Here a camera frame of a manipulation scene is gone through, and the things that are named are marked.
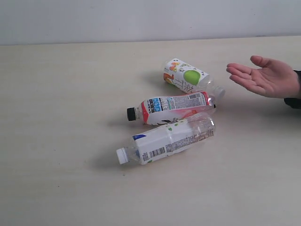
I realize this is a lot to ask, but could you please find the open bare palm hand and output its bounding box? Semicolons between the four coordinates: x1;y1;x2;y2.
226;56;294;98

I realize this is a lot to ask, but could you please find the black sleeved forearm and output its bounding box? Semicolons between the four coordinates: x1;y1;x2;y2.
284;71;301;109

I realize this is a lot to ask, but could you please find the green apple label tea bottle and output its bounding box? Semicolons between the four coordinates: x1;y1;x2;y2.
163;58;225;100

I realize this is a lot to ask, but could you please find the pink label black cap bottle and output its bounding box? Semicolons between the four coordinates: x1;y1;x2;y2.
127;91;216;126

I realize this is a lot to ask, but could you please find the white blue label bottle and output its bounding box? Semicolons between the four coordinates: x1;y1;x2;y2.
116;113;215;165

